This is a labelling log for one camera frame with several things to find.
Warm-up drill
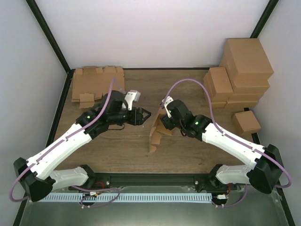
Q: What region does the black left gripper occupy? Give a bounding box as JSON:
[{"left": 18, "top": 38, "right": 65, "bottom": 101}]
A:
[{"left": 109, "top": 106, "right": 151, "bottom": 126}]

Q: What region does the brown cardboard box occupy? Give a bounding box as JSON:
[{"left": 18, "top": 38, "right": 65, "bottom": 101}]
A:
[{"left": 149, "top": 108, "right": 174, "bottom": 153}]

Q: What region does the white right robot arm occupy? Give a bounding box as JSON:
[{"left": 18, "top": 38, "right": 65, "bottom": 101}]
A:
[{"left": 161, "top": 97, "right": 283, "bottom": 194}]

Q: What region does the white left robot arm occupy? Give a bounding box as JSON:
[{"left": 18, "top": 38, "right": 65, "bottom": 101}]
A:
[{"left": 14, "top": 90, "right": 151, "bottom": 202}]

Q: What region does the medium folded cardboard box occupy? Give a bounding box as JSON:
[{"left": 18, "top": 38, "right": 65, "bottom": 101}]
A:
[{"left": 203, "top": 67, "right": 233, "bottom": 102}]

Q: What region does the small single cardboard box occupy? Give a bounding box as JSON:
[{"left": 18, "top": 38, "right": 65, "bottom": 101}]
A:
[{"left": 232, "top": 111, "right": 261, "bottom": 136}]

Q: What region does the large top cardboard box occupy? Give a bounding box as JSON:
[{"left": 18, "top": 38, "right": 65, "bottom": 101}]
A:
[{"left": 220, "top": 38, "right": 274, "bottom": 81}]

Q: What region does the stack of flat cardboard blanks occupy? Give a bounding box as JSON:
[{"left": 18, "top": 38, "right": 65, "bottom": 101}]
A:
[{"left": 71, "top": 66, "right": 125, "bottom": 102}]

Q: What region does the small loose cardboard flap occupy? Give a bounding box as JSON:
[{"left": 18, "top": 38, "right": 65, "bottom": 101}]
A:
[{"left": 79, "top": 93, "right": 95, "bottom": 109}]

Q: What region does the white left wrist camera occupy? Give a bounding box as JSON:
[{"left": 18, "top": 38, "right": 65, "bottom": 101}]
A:
[{"left": 124, "top": 90, "right": 141, "bottom": 111}]

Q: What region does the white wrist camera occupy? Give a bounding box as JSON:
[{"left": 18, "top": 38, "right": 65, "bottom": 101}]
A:
[
  {"left": 160, "top": 96, "right": 173, "bottom": 118},
  {"left": 124, "top": 90, "right": 141, "bottom": 111}
]

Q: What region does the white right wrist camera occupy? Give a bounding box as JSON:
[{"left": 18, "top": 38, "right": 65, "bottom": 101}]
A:
[{"left": 160, "top": 96, "right": 173, "bottom": 118}]

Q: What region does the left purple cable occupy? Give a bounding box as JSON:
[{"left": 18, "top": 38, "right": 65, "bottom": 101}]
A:
[{"left": 8, "top": 78, "right": 127, "bottom": 209}]

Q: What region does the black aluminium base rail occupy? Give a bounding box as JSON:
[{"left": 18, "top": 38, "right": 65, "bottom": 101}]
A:
[{"left": 63, "top": 173, "right": 237, "bottom": 192}]

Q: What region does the light blue slotted cable duct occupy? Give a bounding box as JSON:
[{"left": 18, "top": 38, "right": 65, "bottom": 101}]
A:
[{"left": 41, "top": 193, "right": 212, "bottom": 203}]

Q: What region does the black frame post right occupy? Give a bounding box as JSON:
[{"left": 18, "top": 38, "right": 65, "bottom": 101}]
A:
[{"left": 250, "top": 0, "right": 279, "bottom": 38}]

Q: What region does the black frame post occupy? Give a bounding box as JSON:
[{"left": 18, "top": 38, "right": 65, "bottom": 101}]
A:
[
  {"left": 26, "top": 0, "right": 71, "bottom": 73},
  {"left": 250, "top": 0, "right": 279, "bottom": 38}
]

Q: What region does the black frame post left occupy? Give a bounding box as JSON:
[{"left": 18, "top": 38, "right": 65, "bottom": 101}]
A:
[{"left": 26, "top": 0, "right": 71, "bottom": 73}]

